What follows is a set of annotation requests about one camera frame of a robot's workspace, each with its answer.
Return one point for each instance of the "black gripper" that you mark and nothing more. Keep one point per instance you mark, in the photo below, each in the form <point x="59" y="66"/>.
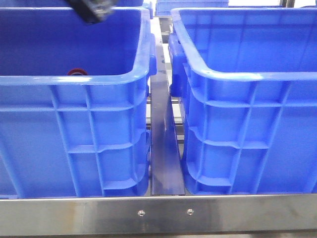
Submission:
<point x="93" y="11"/>

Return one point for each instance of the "red push button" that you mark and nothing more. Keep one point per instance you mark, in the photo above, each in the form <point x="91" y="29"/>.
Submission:
<point x="77" y="72"/>

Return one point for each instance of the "far blue crate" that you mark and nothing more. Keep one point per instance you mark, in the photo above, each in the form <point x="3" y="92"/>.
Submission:
<point x="163" y="7"/>

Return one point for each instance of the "blue source bin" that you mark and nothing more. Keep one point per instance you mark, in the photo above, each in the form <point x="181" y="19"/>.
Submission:
<point x="74" y="136"/>

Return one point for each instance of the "large blue plastic bin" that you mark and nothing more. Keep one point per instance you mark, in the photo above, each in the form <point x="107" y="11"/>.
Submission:
<point x="247" y="82"/>

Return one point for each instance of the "dark blue divider rail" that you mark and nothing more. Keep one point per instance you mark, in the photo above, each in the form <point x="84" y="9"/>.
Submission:
<point x="167" y="176"/>

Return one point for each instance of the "metal rack frame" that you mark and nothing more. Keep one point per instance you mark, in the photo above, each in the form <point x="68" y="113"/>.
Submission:
<point x="187" y="213"/>

